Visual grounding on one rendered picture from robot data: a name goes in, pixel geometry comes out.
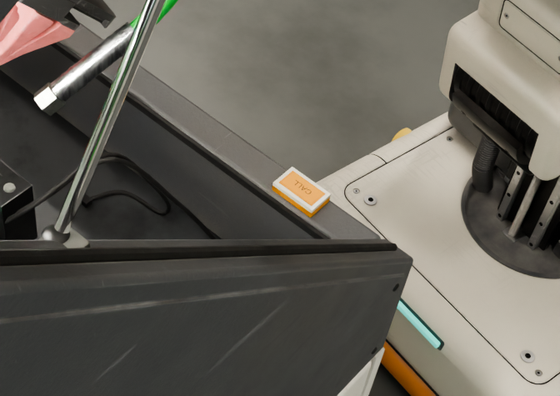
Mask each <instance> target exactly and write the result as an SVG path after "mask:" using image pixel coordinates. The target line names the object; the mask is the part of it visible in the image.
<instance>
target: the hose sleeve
mask: <svg viewBox="0 0 560 396"><path fill-rule="evenodd" d="M133 30H134V29H133V28H132V26H131V24H130V23H128V22H126V23H125V24H124V25H122V26H121V27H120V28H119V29H117V30H116V31H114V33H113V34H112V35H110V36H108V37H107V38H106V39H105V40H104V41H103V42H101V43H100V44H99V45H97V46H96V47H95V48H94V49H93V50H92V51H91V52H89V53H88V54H87V55H85V56H84V57H83V58H82V59H80V60H79V61H78V62H77V63H75V64H74V65H73V66H71V67H70V68H69V69H68V70H67V71H66V72H65V73H62V74H61V76H59V77H58V78H57V79H55V80H54V81H53V82H52V83H51V89H52V91H53V92H54V94H55V95H56V96H57V97H58V98H59V99H60V100H62V101H67V100H68V99H69V98H70V97H71V96H72V95H74V94H75V93H78V92H79V90H80V89H81V88H84V87H85V86H87V84H88V83H89V82H91V81H92V80H93V79H94V78H95V77H96V76H97V75H99V74H100V73H101V72H103V71H104V70H105V69H106V68H108V67H109V66H110V65H112V64H113V63H114V62H116V61H117V60H118V59H119V58H121V57H122V56H123V55H124V53H125V51H126V48H127V46H128V43H129V41H130V38H131V36H132V34H133Z"/></svg>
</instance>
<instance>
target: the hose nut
mask: <svg viewBox="0 0 560 396"><path fill-rule="evenodd" d="M34 100H35V101H36V103H37V105H38V106H39V107H40V108H41V109H42V110H43V111H44V112H45V113H47V114H48V115H50V116H52V115H53V114H54V113H55V112H56V111H57V110H58V109H60V108H61V107H62V106H64V105H65V101H62V100H60V99H59V98H58V97H57V96H56V95H55V94H54V92H53V91H52V89H51V83H47V84H46V85H44V86H43V87H42V88H40V89H39V90H38V91H37V92H36V93H34Z"/></svg>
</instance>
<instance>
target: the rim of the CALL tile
mask: <svg viewBox="0 0 560 396"><path fill-rule="evenodd" d="M291 171H294V172H295V173H297V174H298V175H300V176H301V177H303V178H304V179H306V180H307V181H309V182H310V183H311V184H312V185H314V186H315V187H317V188H318V189H320V190H321V191H323V192H324V193H325V195H324V196H323V197H322V198H320V199H319V200H318V201H317V202H316V203H315V204H314V205H313V206H311V205H309V204H308V203H306V202H305V201H303V200H302V199H300V197H298V196H297V195H295V194H294V193H292V192H291V191H289V190H288V189H287V188H285V187H284V186H283V185H282V184H280V183H279V182H280V181H281V180H282V179H283V178H285V177H286V176H287V175H288V174H290V172H291ZM272 185H273V186H274V187H275V188H277V189H279V190H280V191H281V192H283V193H284V194H286V195H287V196H289V197H290V198H291V199H292V200H294V201H295V202H296V203H298V204H299V205H301V206H302V207H304V208H305V209H306V210H307V211H309V212H310V213H312V212H314V211H315V210H316V209H317V208H318V207H319V206H320V205H322V204H323V203H324V202H325V201H326V200H327V199H329V198H330V197H331V194H330V193H329V192H328V191H326V190H325V189H323V188H322V187H320V186H319V185H317V184H316V183H315V182H314V181H312V180H311V179H309V178H308V177H306V176H305V175H303V174H302V173H300V172H299V171H298V170H297V169H295V168H294V167H291V168H290V169H288V170H287V171H286V172H285V173H284V174H283V175H282V176H281V177H279V178H278V179H277V180H276V181H274V182H273V184H272Z"/></svg>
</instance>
